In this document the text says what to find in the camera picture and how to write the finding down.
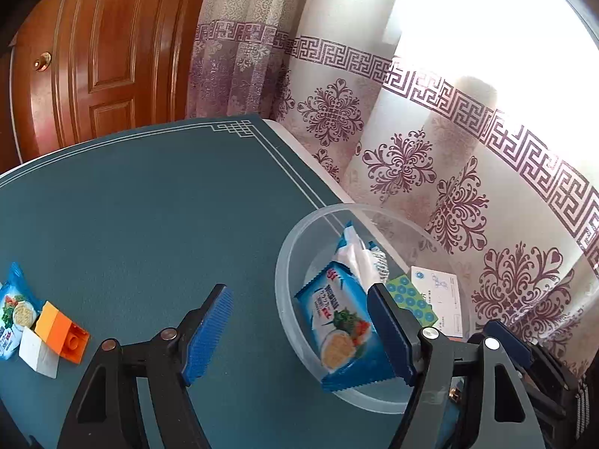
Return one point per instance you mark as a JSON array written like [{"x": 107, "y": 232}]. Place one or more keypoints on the brass door knob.
[{"x": 42, "y": 62}]

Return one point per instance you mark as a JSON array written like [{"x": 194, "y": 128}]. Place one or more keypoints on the brown wooden door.
[{"x": 116, "y": 65}]

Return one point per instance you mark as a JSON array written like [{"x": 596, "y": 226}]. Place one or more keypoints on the blue noodle snack packet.
[{"x": 343, "y": 335}]

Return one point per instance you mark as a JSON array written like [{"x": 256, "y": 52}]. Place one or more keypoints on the white zigzag cube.
[{"x": 37, "y": 354}]

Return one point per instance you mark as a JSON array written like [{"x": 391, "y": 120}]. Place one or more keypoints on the clear plastic bowl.
[{"x": 299, "y": 289}]

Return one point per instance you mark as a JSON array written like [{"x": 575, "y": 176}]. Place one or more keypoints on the green dotted card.
[{"x": 407, "y": 297}]

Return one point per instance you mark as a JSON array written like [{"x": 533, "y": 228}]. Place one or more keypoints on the purple patterned white curtain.
[{"x": 475, "y": 119}]

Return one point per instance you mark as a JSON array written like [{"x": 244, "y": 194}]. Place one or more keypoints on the orange yellow toy brick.
[{"x": 62, "y": 335}]

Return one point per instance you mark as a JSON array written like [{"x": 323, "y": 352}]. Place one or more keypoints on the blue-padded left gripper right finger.
[{"x": 497, "y": 410}]

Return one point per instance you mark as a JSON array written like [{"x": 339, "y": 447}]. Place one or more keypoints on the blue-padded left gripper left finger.
[{"x": 105, "y": 411}]

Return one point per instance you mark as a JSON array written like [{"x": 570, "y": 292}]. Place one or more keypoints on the white printed card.
[{"x": 441, "y": 293}]

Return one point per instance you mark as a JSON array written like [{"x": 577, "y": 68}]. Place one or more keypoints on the teal table mat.
[{"x": 127, "y": 233}]

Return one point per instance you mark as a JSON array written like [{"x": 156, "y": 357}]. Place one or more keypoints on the white tissue packet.
[{"x": 366, "y": 261}]

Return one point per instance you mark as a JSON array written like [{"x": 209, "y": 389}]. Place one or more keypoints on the blue noodle packet on mat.
[{"x": 19, "y": 309}]

